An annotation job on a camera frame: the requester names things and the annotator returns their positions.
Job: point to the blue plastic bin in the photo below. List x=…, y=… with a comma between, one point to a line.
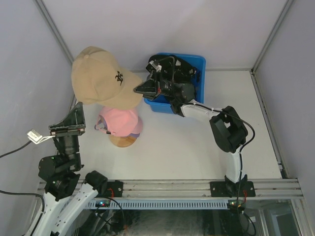
x=161, y=104

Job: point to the beige baseball cap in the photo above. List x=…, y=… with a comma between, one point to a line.
x=98, y=78

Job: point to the aluminium front rail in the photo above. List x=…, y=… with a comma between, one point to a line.
x=265, y=189

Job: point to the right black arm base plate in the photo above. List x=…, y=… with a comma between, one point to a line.
x=219, y=188

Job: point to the wooden hat stand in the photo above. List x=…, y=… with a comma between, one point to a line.
x=122, y=142

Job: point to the pink baseball cap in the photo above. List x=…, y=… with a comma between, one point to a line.
x=116, y=117

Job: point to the left aluminium frame post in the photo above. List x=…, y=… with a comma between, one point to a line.
x=43, y=10

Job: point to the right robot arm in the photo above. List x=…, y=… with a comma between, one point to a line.
x=228, y=129

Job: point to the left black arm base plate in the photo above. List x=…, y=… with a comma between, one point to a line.
x=112, y=189

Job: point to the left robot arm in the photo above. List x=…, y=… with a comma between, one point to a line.
x=60, y=206

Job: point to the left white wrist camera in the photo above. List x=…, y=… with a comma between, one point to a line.
x=37, y=138

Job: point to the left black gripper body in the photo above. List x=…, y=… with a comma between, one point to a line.
x=68, y=135

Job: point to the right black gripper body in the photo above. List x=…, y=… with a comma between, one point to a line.
x=165, y=87

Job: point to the grey slotted cable duct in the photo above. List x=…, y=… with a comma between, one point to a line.
x=146, y=204

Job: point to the black baseball cap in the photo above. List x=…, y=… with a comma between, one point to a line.
x=175, y=68

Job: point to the right aluminium frame post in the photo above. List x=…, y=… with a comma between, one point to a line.
x=276, y=27

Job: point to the aluminium frame post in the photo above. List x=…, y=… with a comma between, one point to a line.
x=43, y=10
x=276, y=27

